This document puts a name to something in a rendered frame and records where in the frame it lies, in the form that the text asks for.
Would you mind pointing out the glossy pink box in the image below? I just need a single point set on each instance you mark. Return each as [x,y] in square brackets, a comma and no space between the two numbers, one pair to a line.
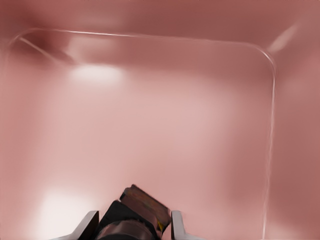
[160,105]

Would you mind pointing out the black and brown button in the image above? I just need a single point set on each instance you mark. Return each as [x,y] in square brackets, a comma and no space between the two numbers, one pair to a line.
[132,217]

